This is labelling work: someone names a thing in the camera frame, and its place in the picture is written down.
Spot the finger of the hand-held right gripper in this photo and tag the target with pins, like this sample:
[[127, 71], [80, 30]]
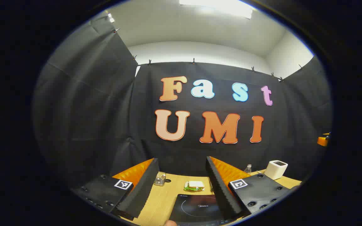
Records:
[[323, 140]]

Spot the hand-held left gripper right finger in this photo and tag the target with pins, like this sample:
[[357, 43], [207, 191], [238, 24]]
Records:
[[220, 191]]

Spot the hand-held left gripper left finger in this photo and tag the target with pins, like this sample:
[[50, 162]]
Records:
[[143, 191]]

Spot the black induction cooktop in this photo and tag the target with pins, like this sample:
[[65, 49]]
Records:
[[196, 208]]

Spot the small glass jar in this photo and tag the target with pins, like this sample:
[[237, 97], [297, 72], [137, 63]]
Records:
[[160, 180]]

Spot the sandwich with green lettuce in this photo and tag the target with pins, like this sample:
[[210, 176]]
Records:
[[194, 185]]

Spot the clear plastic water bottle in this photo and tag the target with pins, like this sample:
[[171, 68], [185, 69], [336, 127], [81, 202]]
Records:
[[248, 169]]

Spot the white toaster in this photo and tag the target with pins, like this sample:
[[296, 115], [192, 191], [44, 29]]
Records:
[[276, 169]]

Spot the black backdrop cloth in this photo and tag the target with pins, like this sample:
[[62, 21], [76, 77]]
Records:
[[105, 110]]

